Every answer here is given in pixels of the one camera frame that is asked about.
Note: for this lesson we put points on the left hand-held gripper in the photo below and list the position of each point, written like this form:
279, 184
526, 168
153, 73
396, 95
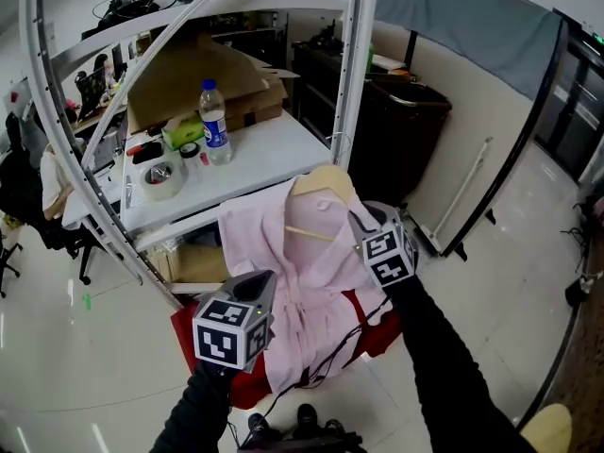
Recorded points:
222, 338

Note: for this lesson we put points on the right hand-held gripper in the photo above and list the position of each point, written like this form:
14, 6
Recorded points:
389, 257

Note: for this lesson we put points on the light pink robe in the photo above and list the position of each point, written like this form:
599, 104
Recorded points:
307, 272

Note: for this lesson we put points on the wooden clothes hanger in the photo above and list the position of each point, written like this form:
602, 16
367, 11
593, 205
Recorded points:
321, 179

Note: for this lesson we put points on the person's right forearm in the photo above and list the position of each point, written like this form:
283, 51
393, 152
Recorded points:
448, 371

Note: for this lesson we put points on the person's left forearm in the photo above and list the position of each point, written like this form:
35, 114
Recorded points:
193, 413

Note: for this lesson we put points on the red cloth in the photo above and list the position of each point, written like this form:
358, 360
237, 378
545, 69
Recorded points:
198, 333

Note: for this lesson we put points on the dark brown bin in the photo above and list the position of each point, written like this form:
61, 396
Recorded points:
401, 144

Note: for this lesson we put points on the white leaning pole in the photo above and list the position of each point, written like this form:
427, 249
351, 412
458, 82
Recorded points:
464, 187

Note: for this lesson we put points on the white metal shelf rack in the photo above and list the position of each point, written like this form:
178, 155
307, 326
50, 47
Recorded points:
264, 158

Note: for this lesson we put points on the beige partition screen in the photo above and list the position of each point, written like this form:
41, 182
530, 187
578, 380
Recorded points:
491, 158

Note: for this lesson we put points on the person's left shoe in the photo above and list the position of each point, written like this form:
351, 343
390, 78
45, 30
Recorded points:
258, 426

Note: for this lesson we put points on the person's shoe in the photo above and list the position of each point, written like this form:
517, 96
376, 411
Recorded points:
307, 418
258, 426

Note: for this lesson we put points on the person's right shoe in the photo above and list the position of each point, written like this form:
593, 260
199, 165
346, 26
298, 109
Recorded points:
307, 418

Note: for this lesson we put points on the clear packing tape roll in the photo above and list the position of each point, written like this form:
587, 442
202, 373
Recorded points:
162, 182

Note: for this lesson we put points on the black tape roll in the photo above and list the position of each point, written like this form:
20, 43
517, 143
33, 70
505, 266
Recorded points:
190, 150

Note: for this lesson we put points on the black equipment box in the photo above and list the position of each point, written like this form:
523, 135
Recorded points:
302, 444

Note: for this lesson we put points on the green floor tape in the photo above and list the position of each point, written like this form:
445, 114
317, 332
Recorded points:
87, 301

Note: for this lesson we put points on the clear plastic water bottle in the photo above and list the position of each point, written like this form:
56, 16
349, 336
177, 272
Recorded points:
215, 125

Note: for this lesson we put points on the green tissue box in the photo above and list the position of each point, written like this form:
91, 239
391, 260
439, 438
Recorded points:
181, 135

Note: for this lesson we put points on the black pouch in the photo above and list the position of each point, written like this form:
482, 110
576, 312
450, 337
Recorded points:
147, 153

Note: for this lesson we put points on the black tripod stand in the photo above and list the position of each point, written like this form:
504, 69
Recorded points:
585, 253

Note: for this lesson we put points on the grey blue curtain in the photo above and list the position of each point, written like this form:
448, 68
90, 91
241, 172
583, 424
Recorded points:
472, 31

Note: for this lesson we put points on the brown cardboard box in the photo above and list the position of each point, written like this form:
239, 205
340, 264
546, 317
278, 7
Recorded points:
189, 78

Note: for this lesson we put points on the black framed glass door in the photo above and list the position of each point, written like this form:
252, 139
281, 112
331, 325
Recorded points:
573, 102

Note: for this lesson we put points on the black office chair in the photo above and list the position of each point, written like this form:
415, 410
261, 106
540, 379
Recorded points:
19, 191

